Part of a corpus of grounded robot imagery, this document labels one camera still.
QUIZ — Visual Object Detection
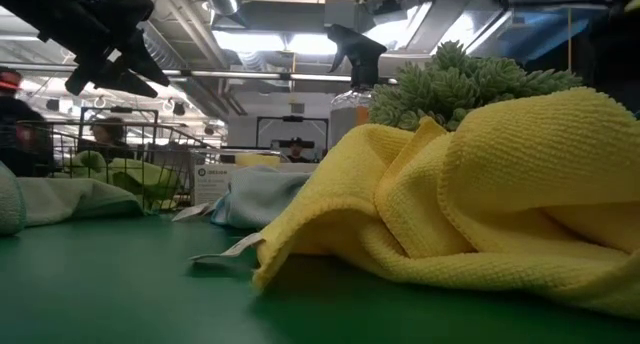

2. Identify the artificial succulent in grey pot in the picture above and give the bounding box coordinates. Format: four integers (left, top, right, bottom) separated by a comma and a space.
368, 39, 585, 133

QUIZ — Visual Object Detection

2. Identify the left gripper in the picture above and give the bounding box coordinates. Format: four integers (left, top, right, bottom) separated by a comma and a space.
0, 0, 171, 99

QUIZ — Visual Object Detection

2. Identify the yellow hanging cord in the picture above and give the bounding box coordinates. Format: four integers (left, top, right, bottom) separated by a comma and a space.
566, 6, 573, 71

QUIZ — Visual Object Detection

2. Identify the black rectangular stand frame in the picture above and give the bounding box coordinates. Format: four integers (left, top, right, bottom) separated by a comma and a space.
256, 114, 331, 150

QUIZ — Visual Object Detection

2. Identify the green table mat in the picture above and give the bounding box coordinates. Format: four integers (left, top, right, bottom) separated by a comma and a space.
0, 213, 640, 344

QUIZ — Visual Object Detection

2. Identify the light green microfiber towel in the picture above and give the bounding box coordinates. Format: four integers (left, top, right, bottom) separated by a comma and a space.
0, 161, 147, 236
53, 150, 182, 211

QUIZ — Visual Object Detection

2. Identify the clear plastic bin white label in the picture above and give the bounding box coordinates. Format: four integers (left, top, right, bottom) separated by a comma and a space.
189, 147, 291, 208

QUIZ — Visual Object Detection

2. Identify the grey horizontal ceiling pipe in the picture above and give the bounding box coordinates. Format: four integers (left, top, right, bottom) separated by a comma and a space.
0, 61, 401, 84

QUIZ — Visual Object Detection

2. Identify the black wire basket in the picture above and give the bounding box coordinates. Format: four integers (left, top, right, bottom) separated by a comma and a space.
17, 119, 224, 213

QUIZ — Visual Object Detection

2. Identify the grey-blue microfiber towel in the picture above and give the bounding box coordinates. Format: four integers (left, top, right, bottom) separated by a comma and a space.
172, 164, 315, 230

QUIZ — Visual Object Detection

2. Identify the bright ceiling light panel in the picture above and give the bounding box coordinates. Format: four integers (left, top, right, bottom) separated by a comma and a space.
212, 31, 340, 56

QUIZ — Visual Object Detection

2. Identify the person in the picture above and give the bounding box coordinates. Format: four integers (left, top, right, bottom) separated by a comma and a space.
284, 136, 315, 164
0, 66, 57, 178
77, 116, 135, 161

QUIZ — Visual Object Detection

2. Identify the clear spray bottle black trigger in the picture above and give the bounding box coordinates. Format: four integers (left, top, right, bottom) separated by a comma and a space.
326, 23, 390, 148

